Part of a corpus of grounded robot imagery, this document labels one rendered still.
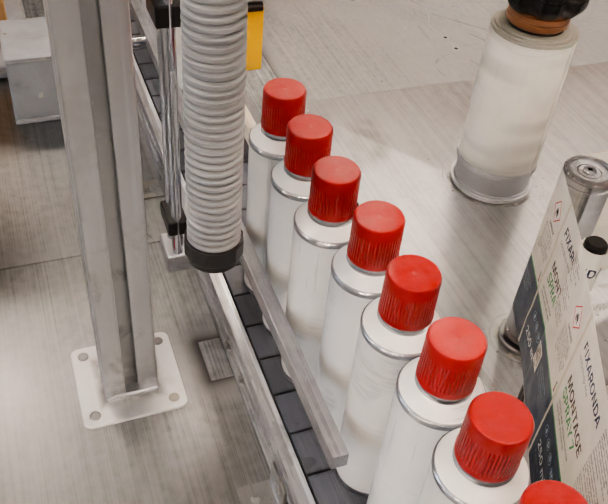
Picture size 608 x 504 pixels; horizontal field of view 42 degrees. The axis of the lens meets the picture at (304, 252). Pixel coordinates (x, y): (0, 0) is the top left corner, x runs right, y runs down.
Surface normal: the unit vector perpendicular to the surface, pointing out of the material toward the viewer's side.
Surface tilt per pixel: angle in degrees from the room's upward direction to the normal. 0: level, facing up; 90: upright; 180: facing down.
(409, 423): 90
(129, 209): 90
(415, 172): 0
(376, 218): 3
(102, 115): 90
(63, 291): 0
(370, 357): 90
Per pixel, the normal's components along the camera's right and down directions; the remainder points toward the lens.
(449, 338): 0.13, -0.74
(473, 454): -0.69, 0.45
